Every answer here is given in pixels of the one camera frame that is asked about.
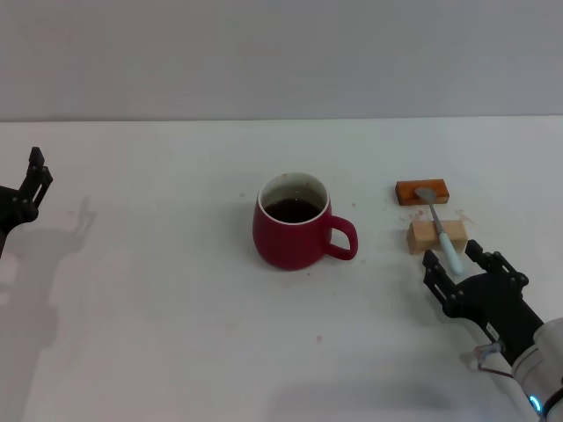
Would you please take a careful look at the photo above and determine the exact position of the clear plug with red wire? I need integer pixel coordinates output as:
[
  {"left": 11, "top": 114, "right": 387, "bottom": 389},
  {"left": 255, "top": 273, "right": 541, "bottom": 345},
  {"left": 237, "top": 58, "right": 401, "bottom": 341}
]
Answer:
[{"left": 472, "top": 341, "right": 515, "bottom": 380}]

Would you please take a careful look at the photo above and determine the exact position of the metal spoon with blue handle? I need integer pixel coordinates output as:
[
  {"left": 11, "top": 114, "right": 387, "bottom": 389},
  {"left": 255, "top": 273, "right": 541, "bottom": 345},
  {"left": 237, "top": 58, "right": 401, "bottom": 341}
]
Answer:
[{"left": 413, "top": 186, "right": 464, "bottom": 276}]

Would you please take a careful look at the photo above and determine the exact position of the light wooden block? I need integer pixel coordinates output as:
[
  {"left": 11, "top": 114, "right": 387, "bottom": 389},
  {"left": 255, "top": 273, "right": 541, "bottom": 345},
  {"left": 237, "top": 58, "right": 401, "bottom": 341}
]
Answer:
[{"left": 405, "top": 219, "right": 468, "bottom": 256}]

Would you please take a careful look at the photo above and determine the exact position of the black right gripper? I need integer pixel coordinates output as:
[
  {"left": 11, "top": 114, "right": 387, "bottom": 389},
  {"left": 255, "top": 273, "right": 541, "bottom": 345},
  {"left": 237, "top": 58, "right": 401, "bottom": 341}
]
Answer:
[{"left": 421, "top": 239, "right": 546, "bottom": 366}]

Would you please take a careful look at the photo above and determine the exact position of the orange-brown wooden block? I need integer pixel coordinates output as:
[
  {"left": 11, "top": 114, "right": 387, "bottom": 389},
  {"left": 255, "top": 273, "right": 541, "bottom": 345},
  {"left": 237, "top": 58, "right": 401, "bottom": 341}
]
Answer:
[{"left": 394, "top": 178, "right": 451, "bottom": 207}]

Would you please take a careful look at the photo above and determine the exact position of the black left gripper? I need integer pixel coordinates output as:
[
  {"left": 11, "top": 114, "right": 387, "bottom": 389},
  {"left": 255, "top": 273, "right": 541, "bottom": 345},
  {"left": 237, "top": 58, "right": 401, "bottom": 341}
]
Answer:
[{"left": 0, "top": 147, "right": 54, "bottom": 260}]

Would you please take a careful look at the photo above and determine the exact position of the red ceramic mug with coffee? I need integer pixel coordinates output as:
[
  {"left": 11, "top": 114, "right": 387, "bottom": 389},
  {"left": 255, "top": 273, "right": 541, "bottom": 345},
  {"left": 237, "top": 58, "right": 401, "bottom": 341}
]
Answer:
[{"left": 252, "top": 171, "right": 359, "bottom": 272}]

